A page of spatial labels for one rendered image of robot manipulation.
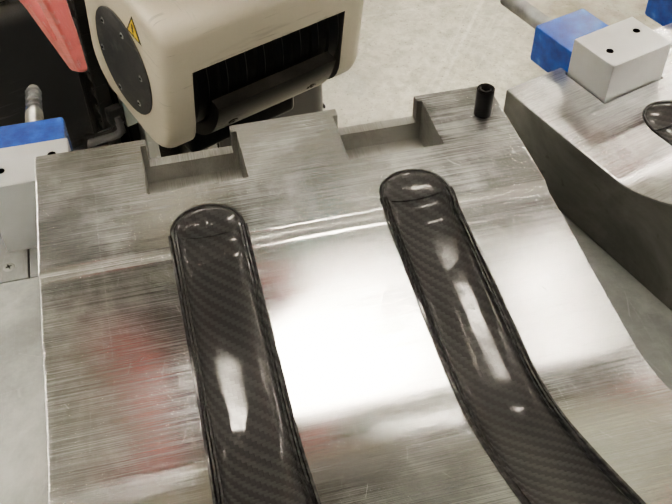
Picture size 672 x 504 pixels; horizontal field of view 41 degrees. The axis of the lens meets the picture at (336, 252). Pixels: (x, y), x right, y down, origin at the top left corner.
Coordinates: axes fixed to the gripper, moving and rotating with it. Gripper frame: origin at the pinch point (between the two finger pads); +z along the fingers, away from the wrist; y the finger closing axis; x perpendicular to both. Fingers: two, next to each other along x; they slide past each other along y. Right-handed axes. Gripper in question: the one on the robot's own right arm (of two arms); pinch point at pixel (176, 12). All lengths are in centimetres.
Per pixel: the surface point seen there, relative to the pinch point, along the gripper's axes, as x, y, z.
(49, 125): 21.6, -2.6, 6.5
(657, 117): 0.2, 28.2, 16.2
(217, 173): 9.3, 2.6, 10.3
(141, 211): 5.4, -3.3, 9.2
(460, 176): -1.4, 11.5, 12.6
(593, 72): 3.1, 26.4, 12.7
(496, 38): 128, 122, 47
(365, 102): 127, 83, 47
